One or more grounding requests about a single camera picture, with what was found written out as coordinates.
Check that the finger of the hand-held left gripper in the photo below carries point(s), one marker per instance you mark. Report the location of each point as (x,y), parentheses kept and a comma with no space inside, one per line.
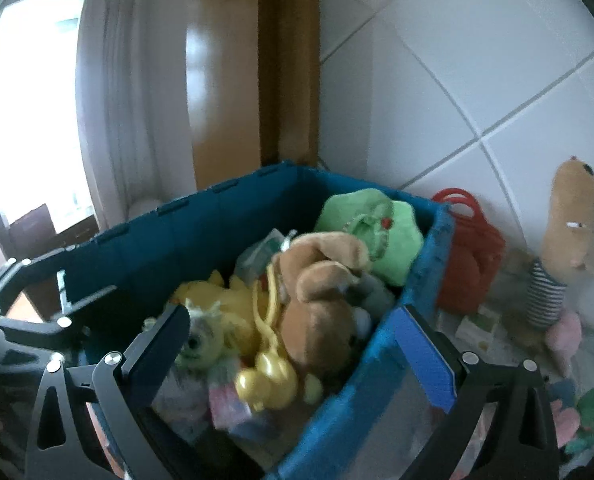
(37,262)
(37,327)

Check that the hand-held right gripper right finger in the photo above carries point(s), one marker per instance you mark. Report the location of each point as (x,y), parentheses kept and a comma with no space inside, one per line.
(424,355)

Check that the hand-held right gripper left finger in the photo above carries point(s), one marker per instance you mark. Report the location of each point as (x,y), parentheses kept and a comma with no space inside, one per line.
(157,360)

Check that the small green monster plush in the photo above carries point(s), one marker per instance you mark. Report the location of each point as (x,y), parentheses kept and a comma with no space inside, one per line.
(202,345)

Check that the yellow plastic toy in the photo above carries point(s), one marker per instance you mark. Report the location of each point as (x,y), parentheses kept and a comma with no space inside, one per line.
(267,375)

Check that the brown bear plush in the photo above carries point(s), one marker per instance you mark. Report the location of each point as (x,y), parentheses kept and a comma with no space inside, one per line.
(317,325)

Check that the blue plastic storage crate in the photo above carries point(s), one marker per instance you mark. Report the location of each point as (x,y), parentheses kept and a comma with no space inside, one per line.
(177,240)

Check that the light green frog plush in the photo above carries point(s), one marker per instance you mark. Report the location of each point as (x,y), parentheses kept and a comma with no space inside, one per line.
(382,240)

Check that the white green tissue pack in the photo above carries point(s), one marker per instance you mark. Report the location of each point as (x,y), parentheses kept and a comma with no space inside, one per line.
(262,257)

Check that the red handbag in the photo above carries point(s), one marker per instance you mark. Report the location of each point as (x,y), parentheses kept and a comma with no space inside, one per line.
(472,260)

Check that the bright window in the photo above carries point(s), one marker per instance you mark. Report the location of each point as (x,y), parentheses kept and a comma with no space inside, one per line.
(27,110)

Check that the pink pig plush blue shirt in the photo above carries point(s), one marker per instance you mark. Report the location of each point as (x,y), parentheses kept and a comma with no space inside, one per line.
(567,420)

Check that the white curtain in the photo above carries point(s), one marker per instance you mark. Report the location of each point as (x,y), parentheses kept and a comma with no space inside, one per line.
(127,110)

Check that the tall brown striped-shirt plush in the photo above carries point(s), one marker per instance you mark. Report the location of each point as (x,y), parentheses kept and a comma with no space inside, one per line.
(572,220)

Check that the wooden door frame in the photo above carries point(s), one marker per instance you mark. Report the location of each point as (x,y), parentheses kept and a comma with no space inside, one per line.
(237,85)

